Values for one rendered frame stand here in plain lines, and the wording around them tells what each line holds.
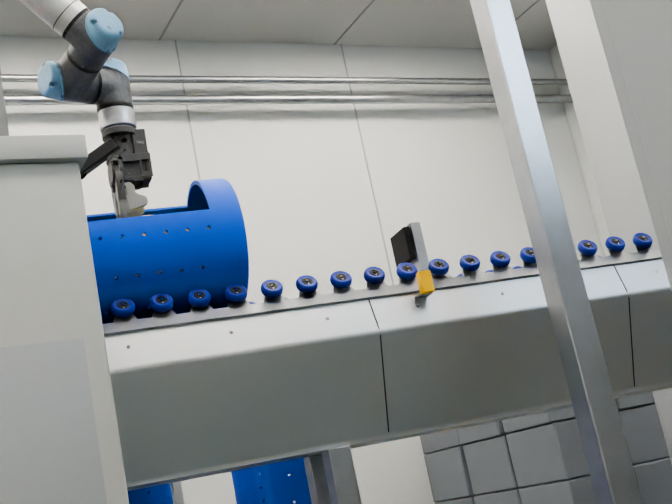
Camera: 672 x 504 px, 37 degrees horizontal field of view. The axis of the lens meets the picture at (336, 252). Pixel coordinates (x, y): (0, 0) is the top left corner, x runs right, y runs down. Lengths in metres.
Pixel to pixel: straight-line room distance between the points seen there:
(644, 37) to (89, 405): 0.98
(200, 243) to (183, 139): 4.15
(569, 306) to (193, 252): 0.74
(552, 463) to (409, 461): 1.53
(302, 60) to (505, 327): 4.68
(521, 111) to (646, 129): 1.25
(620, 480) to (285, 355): 0.67
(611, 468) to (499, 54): 0.85
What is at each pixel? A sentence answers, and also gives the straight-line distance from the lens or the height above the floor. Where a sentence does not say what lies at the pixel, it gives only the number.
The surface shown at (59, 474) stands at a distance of 1.51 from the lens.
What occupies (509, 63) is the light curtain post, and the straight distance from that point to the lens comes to 2.14.
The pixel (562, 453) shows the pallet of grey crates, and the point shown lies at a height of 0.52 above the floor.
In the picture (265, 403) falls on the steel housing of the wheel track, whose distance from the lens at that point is 2.01.
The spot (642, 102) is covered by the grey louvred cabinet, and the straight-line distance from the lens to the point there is 0.87.
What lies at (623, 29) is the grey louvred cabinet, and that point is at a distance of 0.89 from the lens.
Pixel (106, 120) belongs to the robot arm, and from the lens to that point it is 2.15.
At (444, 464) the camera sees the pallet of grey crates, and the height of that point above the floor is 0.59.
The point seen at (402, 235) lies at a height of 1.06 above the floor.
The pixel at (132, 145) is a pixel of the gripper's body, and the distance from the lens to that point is 2.15.
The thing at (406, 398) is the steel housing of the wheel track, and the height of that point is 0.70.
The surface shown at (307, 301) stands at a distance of 2.07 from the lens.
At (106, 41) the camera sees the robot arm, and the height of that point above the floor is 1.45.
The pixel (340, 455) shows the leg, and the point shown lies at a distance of 2.05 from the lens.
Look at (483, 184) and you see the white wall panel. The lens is 7.01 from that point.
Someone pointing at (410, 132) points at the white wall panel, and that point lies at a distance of 6.86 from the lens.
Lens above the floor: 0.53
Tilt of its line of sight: 13 degrees up
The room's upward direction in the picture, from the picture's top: 12 degrees counter-clockwise
